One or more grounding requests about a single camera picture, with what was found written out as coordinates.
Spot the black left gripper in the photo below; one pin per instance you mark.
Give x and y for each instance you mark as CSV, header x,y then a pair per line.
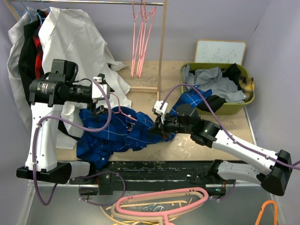
x,y
92,105

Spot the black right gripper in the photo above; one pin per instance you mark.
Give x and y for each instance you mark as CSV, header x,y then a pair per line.
x,y
161,124

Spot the blue plaid shirt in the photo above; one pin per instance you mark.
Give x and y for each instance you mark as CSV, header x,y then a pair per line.
x,y
122,133

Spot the pink hanger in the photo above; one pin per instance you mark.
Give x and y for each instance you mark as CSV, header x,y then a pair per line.
x,y
124,113
164,199

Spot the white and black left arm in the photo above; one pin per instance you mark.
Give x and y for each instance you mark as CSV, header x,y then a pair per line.
x,y
47,97

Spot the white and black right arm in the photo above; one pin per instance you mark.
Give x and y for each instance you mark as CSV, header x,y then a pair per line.
x,y
269,169

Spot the red plaid hanging shirt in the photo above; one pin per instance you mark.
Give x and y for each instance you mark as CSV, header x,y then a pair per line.
x,y
38,61

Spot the white hanging shirt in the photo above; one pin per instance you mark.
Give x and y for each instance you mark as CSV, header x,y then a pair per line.
x,y
67,34

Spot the grey shirt in basket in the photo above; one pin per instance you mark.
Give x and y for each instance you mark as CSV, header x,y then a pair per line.
x,y
212,79

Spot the pink hanger in foreground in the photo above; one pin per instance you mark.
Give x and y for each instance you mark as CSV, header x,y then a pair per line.
x,y
164,199

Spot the yellow hanger in foreground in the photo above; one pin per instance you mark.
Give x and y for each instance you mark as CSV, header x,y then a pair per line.
x,y
135,222

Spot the black hanging garment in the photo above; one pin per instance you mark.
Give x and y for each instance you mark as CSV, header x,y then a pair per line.
x,y
26,64

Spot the green laundry basket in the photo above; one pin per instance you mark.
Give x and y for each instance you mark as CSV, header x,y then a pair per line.
x,y
226,108

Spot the black and yellow garment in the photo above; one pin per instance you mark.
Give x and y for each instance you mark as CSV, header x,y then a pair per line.
x,y
246,85

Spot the small whiteboard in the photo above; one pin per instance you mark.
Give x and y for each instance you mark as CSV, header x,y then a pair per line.
x,y
220,51

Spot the pink hangers on rack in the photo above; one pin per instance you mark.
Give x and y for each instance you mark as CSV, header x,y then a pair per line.
x,y
143,22

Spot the metal hanging rod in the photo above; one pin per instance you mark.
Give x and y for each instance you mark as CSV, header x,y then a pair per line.
x,y
96,2

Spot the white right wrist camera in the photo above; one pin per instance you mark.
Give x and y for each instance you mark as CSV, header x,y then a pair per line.
x,y
160,109

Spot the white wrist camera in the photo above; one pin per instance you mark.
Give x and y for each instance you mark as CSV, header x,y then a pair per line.
x,y
100,88
160,109

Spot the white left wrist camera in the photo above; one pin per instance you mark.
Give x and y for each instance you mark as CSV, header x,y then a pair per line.
x,y
100,88

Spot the aluminium frame rail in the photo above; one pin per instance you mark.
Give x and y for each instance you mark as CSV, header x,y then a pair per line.
x,y
240,208

